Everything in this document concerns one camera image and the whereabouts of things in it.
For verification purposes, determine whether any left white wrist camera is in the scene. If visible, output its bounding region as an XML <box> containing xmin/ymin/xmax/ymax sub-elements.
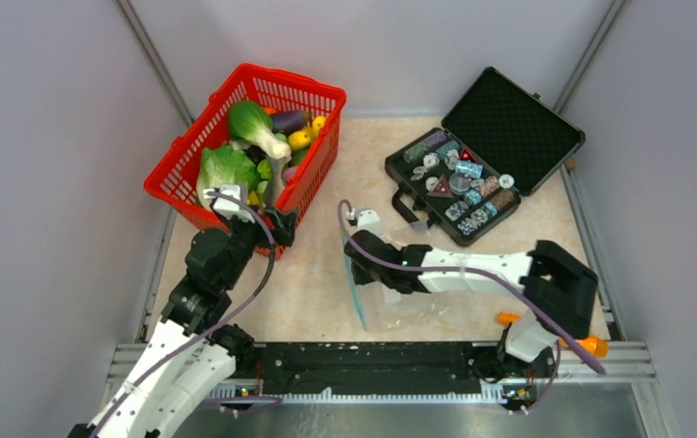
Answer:
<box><xmin>200</xmin><ymin>183</ymin><xmax>252</xmax><ymax>222</ymax></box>

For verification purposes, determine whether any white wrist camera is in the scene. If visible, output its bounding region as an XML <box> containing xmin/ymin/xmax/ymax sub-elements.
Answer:
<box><xmin>200</xmin><ymin>183</ymin><xmax>252</xmax><ymax>222</ymax></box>
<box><xmin>347</xmin><ymin>208</ymin><xmax>385</xmax><ymax>237</ymax></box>

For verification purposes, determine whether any black poker chip case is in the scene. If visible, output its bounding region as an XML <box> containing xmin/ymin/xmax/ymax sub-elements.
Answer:
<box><xmin>384</xmin><ymin>67</ymin><xmax>586</xmax><ymax>246</ymax></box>

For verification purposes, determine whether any green bok choy toy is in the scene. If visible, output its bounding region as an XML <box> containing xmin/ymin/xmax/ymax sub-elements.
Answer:
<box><xmin>227</xmin><ymin>100</ymin><xmax>291</xmax><ymax>160</ymax></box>

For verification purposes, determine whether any purple eggplant toy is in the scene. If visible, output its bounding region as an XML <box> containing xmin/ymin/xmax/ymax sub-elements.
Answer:
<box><xmin>270</xmin><ymin>110</ymin><xmax>311</xmax><ymax>136</ymax></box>

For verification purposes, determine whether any yellow lemon toy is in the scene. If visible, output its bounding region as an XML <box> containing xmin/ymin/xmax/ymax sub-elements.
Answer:
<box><xmin>287</xmin><ymin>129</ymin><xmax>314</xmax><ymax>152</ymax></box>

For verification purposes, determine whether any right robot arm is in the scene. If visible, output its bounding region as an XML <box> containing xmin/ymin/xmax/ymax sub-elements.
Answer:
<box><xmin>344</xmin><ymin>230</ymin><xmax>606</xmax><ymax>376</ymax></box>

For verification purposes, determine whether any green lettuce toy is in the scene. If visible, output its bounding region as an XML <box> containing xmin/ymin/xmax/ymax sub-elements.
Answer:
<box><xmin>196</xmin><ymin>145</ymin><xmax>261</xmax><ymax>210</ymax></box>

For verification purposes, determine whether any red plastic basket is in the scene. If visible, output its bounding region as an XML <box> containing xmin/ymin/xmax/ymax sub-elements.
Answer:
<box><xmin>143</xmin><ymin>63</ymin><xmax>347</xmax><ymax>230</ymax></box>

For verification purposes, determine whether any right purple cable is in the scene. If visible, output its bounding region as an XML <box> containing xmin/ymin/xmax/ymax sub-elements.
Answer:
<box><xmin>337</xmin><ymin>199</ymin><xmax>607</xmax><ymax>415</ymax></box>

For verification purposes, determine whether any orange toy carrot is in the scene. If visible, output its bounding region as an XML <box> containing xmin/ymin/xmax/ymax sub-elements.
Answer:
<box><xmin>497</xmin><ymin>312</ymin><xmax>609</xmax><ymax>359</ymax></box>

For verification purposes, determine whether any clear zip top bag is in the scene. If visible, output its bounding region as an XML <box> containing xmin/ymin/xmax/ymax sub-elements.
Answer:
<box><xmin>345</xmin><ymin>222</ymin><xmax>517</xmax><ymax>331</ymax></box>

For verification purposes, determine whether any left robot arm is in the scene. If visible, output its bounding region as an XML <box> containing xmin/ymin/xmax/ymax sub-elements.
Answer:
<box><xmin>69</xmin><ymin>207</ymin><xmax>297</xmax><ymax>437</ymax></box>

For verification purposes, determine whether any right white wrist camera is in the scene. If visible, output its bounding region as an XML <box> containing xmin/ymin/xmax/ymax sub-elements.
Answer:
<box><xmin>347</xmin><ymin>208</ymin><xmax>385</xmax><ymax>237</ymax></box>

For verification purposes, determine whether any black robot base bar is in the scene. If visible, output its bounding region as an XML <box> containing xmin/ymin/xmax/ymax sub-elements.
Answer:
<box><xmin>234</xmin><ymin>341</ymin><xmax>553</xmax><ymax>396</ymax></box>

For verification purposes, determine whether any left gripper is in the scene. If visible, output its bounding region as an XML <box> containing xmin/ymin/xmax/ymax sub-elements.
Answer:
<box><xmin>221</xmin><ymin>203</ymin><xmax>299</xmax><ymax>290</ymax></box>

